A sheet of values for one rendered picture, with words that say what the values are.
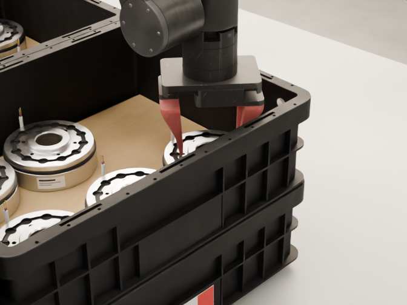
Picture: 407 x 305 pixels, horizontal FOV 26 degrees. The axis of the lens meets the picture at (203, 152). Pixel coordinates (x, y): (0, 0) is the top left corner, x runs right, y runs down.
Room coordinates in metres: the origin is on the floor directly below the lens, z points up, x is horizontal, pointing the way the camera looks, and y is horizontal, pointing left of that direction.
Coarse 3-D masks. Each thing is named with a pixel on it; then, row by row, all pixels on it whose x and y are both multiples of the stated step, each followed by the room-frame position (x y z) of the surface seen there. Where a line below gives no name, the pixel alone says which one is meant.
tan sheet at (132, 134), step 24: (96, 120) 0.95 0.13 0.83; (120, 120) 0.95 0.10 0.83; (144, 120) 0.95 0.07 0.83; (96, 144) 0.89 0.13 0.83; (120, 144) 0.89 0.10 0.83; (144, 144) 0.89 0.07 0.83; (96, 168) 0.84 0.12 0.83; (120, 168) 0.84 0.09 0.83; (24, 192) 0.79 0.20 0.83; (48, 192) 0.79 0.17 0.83; (72, 192) 0.79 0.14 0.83
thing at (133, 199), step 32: (96, 32) 0.99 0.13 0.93; (32, 64) 0.91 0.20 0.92; (256, 128) 0.76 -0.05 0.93; (288, 128) 0.80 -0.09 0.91; (192, 160) 0.70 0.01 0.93; (224, 160) 0.73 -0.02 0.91; (128, 192) 0.65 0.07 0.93; (160, 192) 0.67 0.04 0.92; (64, 224) 0.60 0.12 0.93; (96, 224) 0.61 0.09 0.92; (0, 256) 0.56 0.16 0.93; (32, 256) 0.57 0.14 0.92
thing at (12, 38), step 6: (0, 24) 1.16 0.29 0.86; (6, 24) 1.17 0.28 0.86; (12, 24) 1.16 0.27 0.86; (18, 24) 1.16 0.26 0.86; (6, 30) 1.14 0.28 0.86; (12, 30) 1.14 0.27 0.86; (18, 30) 1.14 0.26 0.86; (6, 36) 1.12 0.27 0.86; (12, 36) 1.13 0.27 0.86; (18, 36) 1.12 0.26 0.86; (0, 42) 1.11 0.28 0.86; (6, 42) 1.10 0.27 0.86; (12, 42) 1.11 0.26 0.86; (0, 48) 1.09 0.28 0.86
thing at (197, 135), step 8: (184, 136) 0.86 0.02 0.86; (192, 136) 0.86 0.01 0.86; (200, 136) 0.86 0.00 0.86; (208, 136) 0.86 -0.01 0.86; (216, 136) 0.86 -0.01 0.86; (168, 144) 0.84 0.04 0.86; (176, 144) 0.84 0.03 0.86; (184, 144) 0.84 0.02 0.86; (168, 152) 0.82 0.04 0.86; (176, 152) 0.82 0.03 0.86; (184, 152) 0.82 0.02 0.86; (168, 160) 0.80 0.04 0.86
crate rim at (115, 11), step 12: (84, 0) 1.09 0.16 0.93; (96, 0) 1.09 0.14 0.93; (108, 12) 1.06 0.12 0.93; (96, 24) 1.01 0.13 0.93; (108, 24) 1.01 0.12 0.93; (60, 36) 0.98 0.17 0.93; (72, 36) 0.98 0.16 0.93; (36, 48) 0.94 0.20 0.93; (0, 60) 0.91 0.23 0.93; (12, 60) 0.91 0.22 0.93
